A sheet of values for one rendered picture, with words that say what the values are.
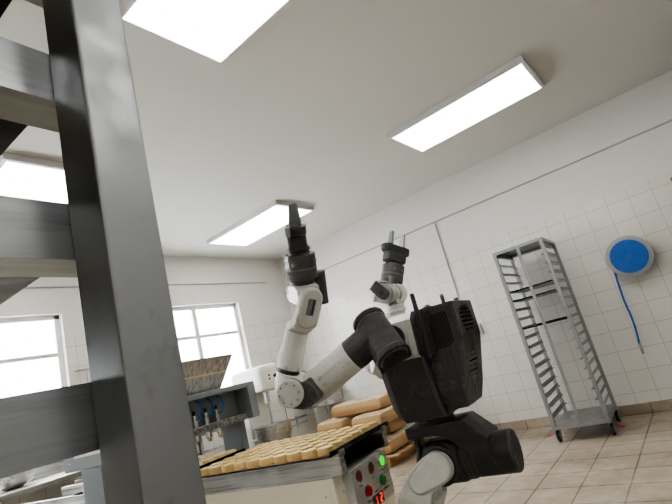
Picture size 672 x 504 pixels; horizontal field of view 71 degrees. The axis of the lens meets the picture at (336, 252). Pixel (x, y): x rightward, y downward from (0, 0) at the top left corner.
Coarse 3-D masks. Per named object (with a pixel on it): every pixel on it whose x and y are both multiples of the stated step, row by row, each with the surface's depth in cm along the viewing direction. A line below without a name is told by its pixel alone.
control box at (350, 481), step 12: (372, 456) 153; (384, 456) 158; (348, 468) 144; (360, 468) 145; (384, 468) 156; (348, 480) 140; (372, 480) 148; (348, 492) 139; (360, 492) 140; (384, 492) 151
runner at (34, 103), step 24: (0, 48) 24; (24, 48) 25; (0, 72) 24; (24, 72) 24; (48, 72) 26; (0, 96) 24; (24, 96) 24; (48, 96) 25; (24, 120) 26; (48, 120) 27
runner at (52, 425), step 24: (0, 408) 19; (24, 408) 19; (48, 408) 20; (72, 408) 21; (0, 432) 18; (24, 432) 19; (48, 432) 20; (72, 432) 21; (96, 432) 21; (0, 456) 18; (24, 456) 19; (48, 456) 20; (72, 456) 20
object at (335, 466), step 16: (288, 464) 146; (304, 464) 143; (320, 464) 140; (336, 464) 138; (208, 480) 163; (224, 480) 159; (240, 480) 156; (256, 480) 152; (272, 480) 149; (288, 480) 146; (304, 480) 143
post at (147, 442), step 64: (64, 0) 25; (64, 64) 25; (128, 64) 26; (64, 128) 24; (128, 128) 25; (128, 192) 23; (128, 256) 22; (128, 320) 21; (128, 384) 20; (128, 448) 20; (192, 448) 21
